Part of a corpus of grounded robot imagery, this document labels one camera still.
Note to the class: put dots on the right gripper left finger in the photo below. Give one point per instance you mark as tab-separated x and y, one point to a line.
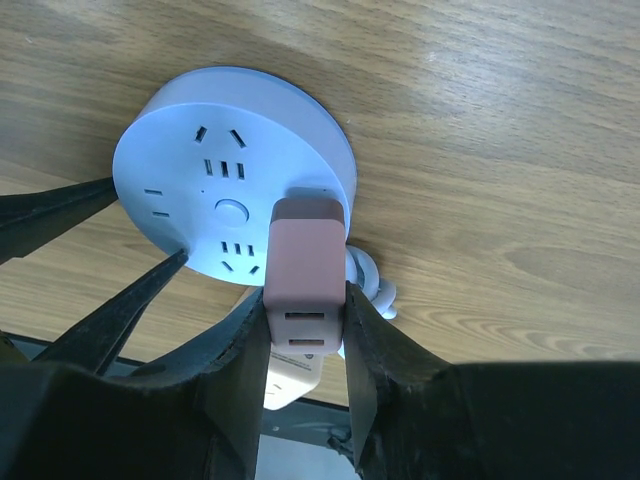
194	413

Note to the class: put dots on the round light blue socket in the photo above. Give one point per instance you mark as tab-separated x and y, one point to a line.
203	164

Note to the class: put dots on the small pink plug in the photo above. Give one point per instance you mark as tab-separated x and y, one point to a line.
305	281

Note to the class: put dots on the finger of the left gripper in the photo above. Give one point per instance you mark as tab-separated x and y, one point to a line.
30	221
95	342

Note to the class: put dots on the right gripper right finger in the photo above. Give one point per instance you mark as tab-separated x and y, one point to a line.
416	416

